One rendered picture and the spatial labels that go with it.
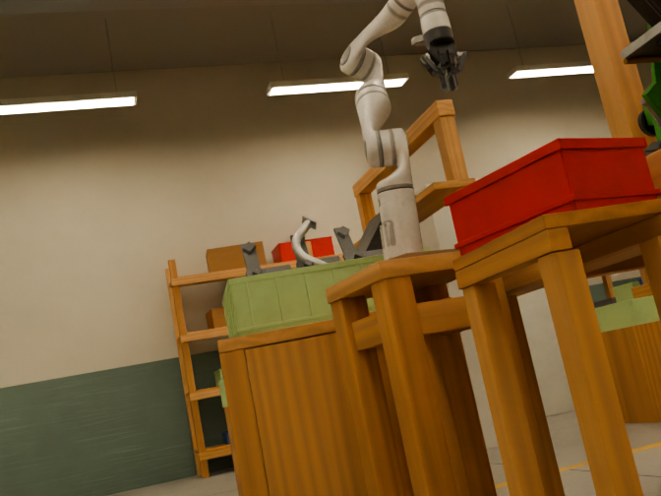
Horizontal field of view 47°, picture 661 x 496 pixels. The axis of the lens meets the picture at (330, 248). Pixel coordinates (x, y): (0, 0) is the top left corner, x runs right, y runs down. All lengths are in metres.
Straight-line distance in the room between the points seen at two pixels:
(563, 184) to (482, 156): 8.75
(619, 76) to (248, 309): 1.33
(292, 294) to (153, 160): 6.74
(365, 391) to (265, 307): 0.47
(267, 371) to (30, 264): 6.58
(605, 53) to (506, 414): 1.40
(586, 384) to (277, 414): 1.09
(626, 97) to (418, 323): 1.14
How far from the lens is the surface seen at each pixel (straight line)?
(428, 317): 1.70
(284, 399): 2.11
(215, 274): 7.89
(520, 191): 1.34
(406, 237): 1.82
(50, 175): 8.78
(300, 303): 2.19
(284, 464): 2.11
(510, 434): 1.47
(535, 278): 1.83
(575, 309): 1.22
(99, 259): 8.51
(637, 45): 1.59
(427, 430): 1.65
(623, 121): 2.49
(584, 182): 1.29
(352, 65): 2.21
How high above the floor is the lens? 0.60
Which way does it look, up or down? 10 degrees up
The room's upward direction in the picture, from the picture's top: 11 degrees counter-clockwise
